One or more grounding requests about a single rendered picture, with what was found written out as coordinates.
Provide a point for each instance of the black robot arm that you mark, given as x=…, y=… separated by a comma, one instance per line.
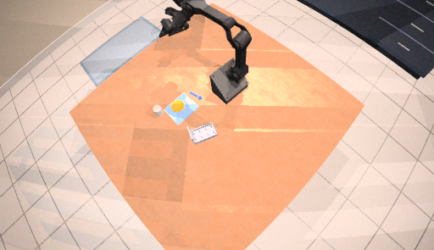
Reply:
x=239, y=42

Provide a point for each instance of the light blue square mat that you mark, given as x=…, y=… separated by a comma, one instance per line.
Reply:
x=189, y=108

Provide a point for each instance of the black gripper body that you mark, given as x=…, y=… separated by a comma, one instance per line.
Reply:
x=179, y=21

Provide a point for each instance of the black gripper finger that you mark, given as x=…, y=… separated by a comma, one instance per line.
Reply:
x=176, y=31
x=163, y=32

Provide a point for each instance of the white dish rack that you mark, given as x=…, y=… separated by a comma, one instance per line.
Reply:
x=202, y=133

